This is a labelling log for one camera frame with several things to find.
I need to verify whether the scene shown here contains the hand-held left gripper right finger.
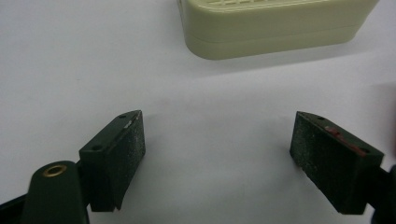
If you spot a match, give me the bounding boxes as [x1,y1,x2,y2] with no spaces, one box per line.
[289,110,385,216]

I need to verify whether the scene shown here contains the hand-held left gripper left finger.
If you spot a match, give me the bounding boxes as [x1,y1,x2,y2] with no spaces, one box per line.
[78,109,147,213]

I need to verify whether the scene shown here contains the cream plastic basket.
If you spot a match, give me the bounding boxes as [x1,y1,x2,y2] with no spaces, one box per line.
[177,0,381,61]

